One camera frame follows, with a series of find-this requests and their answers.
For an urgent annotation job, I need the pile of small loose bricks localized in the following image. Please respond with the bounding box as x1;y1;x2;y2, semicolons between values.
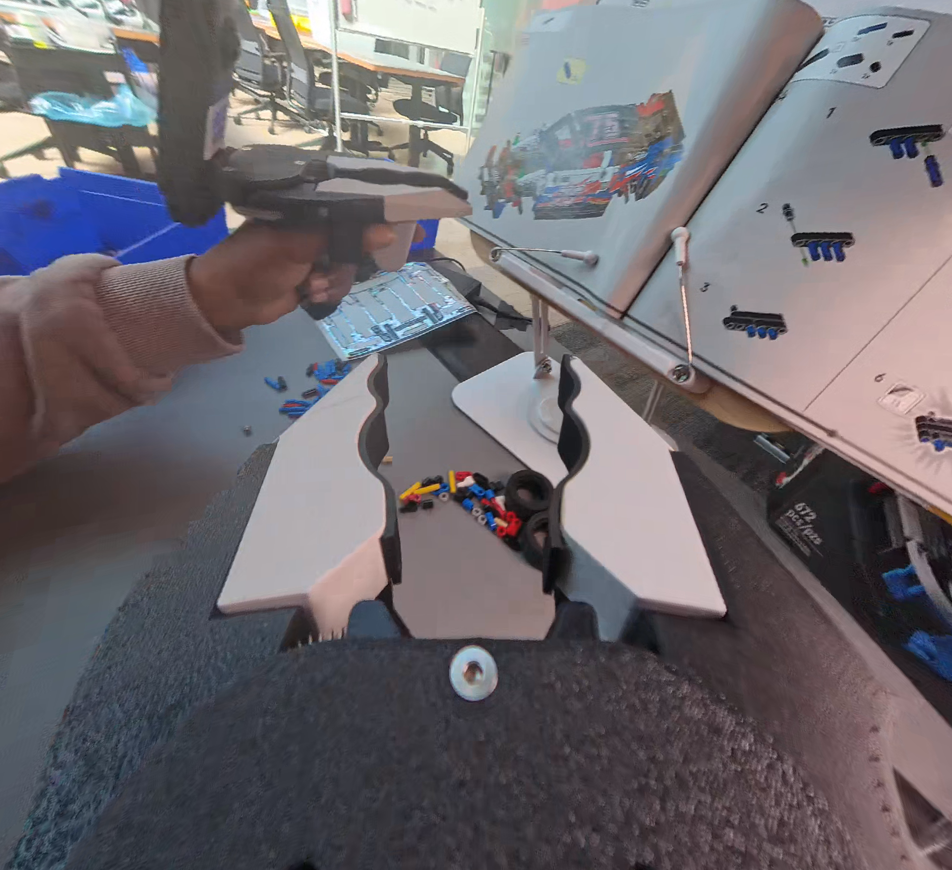
396;468;523;539

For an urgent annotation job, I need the black rubber toy tyre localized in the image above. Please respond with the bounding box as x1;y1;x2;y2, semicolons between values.
504;468;556;511
523;510;556;567

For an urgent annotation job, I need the grey desk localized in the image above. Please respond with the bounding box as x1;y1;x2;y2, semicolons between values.
0;301;952;870

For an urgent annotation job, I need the pile of blue red pins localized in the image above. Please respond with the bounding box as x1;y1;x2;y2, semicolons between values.
277;357;356;420

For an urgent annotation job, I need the large blue plastic bin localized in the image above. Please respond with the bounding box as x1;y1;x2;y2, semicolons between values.
0;165;229;277

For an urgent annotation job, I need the person's left hand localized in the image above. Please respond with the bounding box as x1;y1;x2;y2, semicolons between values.
186;221;426;337

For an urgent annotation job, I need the light blue plastic bag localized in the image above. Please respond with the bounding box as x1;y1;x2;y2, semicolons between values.
28;83;159;132

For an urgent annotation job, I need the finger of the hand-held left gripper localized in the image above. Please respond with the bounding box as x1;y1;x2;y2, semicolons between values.
318;154;471;199
314;178;473;225

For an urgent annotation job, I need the shiny sticker sheet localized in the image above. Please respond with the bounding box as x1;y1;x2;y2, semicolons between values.
314;262;478;363

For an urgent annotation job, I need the black office chair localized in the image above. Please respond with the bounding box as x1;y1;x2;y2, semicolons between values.
229;0;293;128
262;0;374;143

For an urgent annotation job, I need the white book stand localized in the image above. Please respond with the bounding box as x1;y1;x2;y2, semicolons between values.
451;226;791;471

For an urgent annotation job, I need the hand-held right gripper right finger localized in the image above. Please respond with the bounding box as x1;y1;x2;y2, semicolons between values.
541;355;728;634

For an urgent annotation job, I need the toy car set box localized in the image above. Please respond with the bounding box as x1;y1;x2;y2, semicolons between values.
765;444;952;701

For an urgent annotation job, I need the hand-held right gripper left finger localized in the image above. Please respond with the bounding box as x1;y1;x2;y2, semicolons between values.
216;354;405;620

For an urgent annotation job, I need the open instruction booklet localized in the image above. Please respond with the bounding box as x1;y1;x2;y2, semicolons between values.
452;0;952;515

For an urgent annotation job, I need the black strap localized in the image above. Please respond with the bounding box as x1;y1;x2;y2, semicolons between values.
445;266;538;337

